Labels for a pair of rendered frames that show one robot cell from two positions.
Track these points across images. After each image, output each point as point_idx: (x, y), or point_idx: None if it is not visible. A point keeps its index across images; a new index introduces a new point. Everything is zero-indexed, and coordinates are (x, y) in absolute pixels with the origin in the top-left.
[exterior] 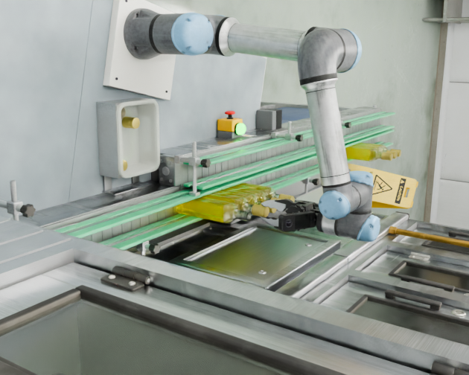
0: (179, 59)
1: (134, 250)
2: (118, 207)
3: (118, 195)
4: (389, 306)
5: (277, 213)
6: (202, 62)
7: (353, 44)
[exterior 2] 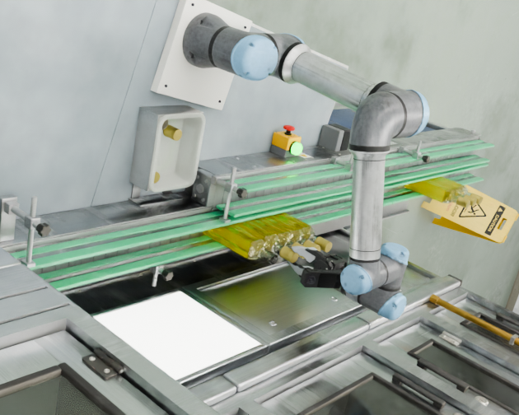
0: None
1: None
2: (140, 223)
3: (144, 207)
4: (392, 392)
5: None
6: None
7: (418, 114)
